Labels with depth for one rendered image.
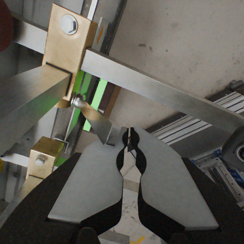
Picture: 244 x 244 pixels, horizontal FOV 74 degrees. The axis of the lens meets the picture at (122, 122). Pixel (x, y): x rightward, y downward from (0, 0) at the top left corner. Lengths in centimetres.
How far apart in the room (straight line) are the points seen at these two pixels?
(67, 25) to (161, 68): 95
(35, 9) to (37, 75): 34
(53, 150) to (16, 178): 52
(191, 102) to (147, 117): 97
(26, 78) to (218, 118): 28
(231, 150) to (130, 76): 16
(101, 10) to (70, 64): 19
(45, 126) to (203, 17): 101
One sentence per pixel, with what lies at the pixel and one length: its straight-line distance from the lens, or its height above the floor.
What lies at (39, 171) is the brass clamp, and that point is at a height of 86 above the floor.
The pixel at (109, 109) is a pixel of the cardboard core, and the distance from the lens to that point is 113.
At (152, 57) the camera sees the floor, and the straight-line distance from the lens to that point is 112.
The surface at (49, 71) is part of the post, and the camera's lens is 23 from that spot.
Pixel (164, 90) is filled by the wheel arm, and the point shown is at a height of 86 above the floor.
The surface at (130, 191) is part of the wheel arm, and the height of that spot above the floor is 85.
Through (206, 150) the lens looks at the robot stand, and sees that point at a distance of 124.
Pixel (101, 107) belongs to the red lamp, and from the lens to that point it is 44.
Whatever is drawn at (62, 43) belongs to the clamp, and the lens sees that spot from 25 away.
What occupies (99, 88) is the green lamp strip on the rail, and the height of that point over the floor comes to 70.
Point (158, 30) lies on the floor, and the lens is 112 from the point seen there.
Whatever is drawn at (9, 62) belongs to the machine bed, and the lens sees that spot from 56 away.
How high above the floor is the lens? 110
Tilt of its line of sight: 62 degrees down
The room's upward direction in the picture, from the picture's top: 175 degrees counter-clockwise
